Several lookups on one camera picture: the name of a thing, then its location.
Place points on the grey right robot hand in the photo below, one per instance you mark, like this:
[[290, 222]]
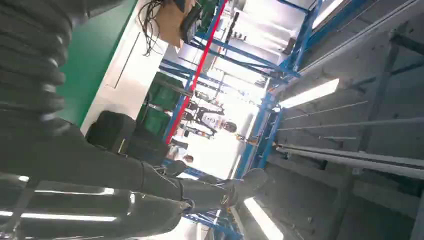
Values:
[[66, 159]]

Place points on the black zip case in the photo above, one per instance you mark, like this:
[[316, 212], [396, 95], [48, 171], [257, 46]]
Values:
[[109, 130]]

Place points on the dark crate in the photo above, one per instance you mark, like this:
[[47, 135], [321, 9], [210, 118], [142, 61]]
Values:
[[147, 149]]

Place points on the green crate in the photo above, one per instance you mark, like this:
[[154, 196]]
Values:
[[164, 94], [154, 121]]

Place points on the white table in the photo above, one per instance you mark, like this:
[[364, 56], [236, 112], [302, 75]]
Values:
[[132, 76]]

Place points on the green table mat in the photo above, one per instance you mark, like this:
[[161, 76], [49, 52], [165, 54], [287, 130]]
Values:
[[89, 49]]

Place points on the person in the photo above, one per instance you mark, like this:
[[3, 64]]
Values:
[[212, 119], [180, 153]]

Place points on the red rack beam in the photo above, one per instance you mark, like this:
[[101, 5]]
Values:
[[199, 66]]

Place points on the brown cardboard box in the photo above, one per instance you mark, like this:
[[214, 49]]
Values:
[[170, 23]]

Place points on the black handheld device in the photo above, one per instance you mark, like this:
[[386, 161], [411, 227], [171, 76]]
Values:
[[190, 23]]

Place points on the ceiling tube light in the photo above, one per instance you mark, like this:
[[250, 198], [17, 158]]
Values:
[[326, 13], [309, 93], [263, 220]]

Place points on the blue steel rack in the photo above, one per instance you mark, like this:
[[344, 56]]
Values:
[[305, 36]]

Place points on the grey ceiling duct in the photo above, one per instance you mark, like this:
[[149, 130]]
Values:
[[357, 160]]

